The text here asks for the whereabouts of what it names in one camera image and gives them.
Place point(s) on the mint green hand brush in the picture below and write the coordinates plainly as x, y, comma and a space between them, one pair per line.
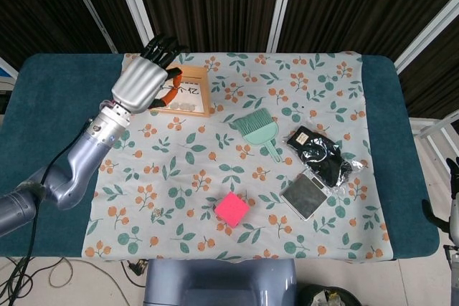
258, 130

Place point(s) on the black gloves in plastic bag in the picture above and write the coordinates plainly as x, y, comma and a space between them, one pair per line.
322, 155

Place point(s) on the black trash bin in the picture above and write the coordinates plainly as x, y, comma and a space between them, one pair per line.
308, 290

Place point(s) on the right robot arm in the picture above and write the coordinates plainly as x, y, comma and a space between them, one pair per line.
454, 277

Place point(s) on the floral tablecloth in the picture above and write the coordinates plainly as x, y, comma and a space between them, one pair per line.
251, 177

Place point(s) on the white blue frame piece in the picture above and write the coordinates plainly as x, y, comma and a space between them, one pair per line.
5, 69

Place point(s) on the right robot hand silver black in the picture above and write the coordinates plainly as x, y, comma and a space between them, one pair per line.
455, 213

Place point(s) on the blue-grey robot torso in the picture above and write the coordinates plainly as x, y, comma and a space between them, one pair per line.
215, 277

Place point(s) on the white metal rack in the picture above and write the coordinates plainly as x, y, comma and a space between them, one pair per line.
426, 128

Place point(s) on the white partition post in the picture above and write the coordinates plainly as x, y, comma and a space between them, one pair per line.
426, 36
92, 8
281, 8
137, 8

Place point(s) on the pink foam cube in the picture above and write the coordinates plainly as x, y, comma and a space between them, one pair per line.
231, 209

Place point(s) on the wooden coin box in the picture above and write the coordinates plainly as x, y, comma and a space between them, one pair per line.
197, 87

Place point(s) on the teal table cover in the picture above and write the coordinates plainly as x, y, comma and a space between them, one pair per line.
54, 80

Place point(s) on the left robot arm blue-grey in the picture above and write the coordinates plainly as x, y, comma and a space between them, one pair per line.
82, 162

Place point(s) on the black power plug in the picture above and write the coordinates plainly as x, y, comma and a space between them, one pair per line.
139, 267

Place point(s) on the silver pocket scale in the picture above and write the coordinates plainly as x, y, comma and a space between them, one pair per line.
303, 195

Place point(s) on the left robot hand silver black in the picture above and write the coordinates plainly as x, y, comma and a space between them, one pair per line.
140, 84

